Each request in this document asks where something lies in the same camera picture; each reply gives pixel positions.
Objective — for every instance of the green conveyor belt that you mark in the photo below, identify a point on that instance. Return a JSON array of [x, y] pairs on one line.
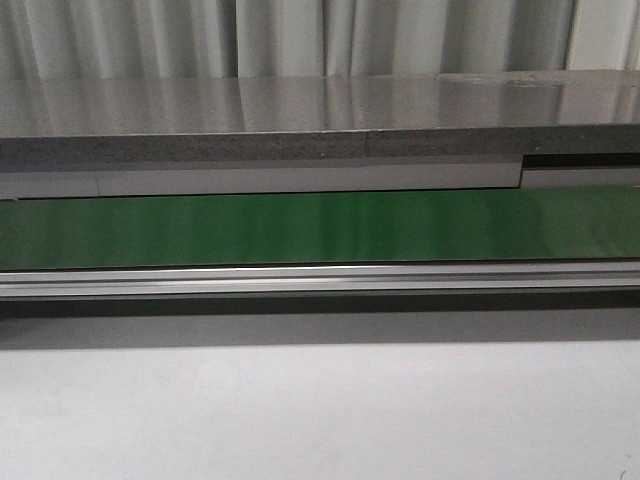
[[337, 227]]

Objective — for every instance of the grey conveyor rear guard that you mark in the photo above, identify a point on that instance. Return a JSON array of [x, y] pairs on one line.
[[363, 174]]

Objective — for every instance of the white pleated curtain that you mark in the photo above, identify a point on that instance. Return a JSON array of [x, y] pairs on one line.
[[217, 39]]

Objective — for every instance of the aluminium conveyor front rail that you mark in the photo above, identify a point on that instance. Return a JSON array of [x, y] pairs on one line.
[[292, 279]]

